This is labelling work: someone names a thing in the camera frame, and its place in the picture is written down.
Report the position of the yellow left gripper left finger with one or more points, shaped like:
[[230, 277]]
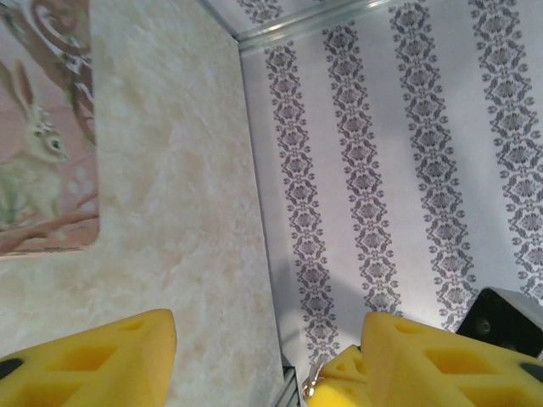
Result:
[[106, 373]]

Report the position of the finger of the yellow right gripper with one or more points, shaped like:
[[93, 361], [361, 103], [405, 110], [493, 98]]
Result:
[[345, 365], [343, 396]]

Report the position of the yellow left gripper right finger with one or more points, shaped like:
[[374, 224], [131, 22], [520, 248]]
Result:
[[407, 381]]

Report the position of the pink rabbit picture mat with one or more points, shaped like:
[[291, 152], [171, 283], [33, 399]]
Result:
[[38, 127]]

